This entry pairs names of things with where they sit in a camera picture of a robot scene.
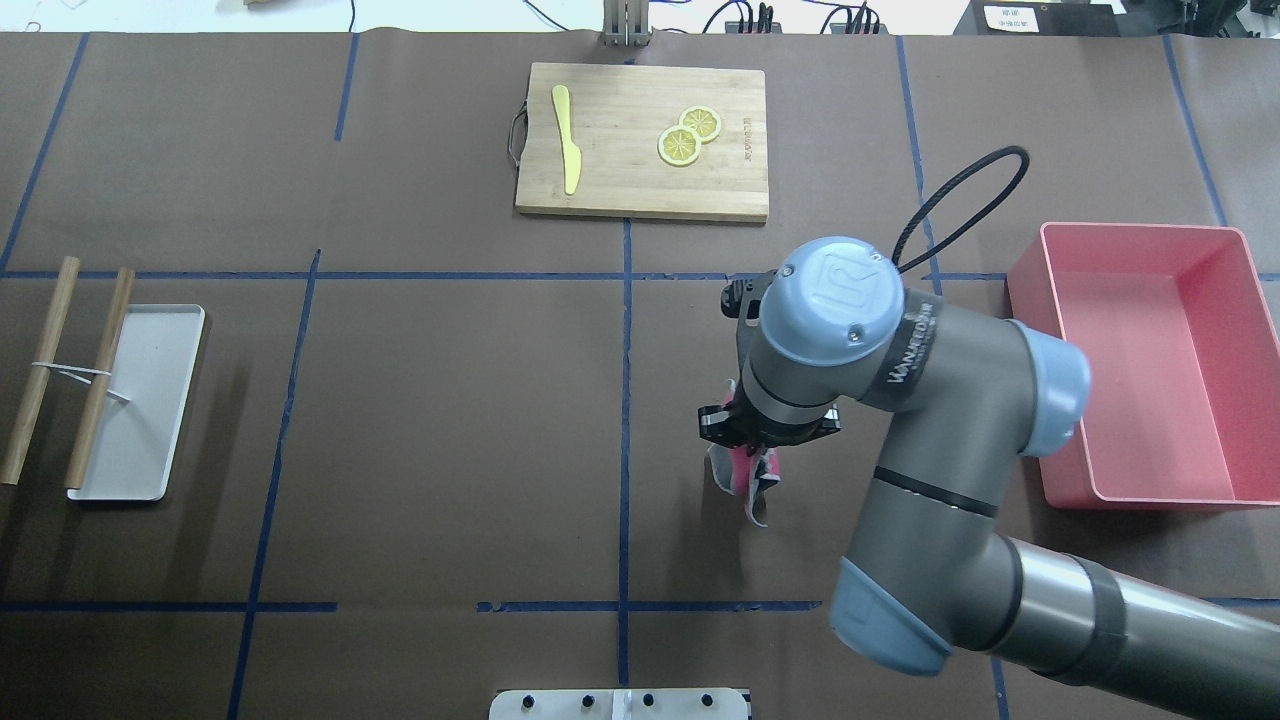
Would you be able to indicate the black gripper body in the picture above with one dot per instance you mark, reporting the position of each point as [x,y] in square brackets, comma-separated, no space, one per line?
[716,426]

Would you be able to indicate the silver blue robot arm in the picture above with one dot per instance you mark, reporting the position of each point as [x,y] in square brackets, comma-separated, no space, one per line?
[926,571]

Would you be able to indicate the wooden cutting board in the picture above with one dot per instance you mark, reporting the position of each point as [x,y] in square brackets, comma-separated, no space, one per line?
[618,114]

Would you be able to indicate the yellow plastic knife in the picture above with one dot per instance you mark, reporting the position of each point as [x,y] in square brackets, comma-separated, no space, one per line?
[570,152]

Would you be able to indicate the pink plastic bin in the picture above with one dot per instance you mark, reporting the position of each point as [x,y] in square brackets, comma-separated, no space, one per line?
[1183,353]

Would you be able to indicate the black rectangular box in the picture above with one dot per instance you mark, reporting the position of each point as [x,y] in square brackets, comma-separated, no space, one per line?
[1037,18]

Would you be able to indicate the white tray rack base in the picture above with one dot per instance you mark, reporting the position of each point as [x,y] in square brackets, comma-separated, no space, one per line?
[139,430]

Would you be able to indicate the lower wooden rack bar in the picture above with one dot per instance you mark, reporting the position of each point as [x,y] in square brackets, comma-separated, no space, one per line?
[94,407]

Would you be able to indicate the wooden rack bar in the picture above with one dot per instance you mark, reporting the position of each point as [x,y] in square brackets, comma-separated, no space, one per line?
[39,372]
[94,407]

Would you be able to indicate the upper wooden rack bar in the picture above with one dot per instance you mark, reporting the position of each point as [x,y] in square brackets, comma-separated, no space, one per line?
[39,372]

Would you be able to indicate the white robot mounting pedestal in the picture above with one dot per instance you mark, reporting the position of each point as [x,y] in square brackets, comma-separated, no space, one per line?
[623,703]

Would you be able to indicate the aluminium frame post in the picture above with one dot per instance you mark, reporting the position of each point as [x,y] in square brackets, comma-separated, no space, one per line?
[626,23]

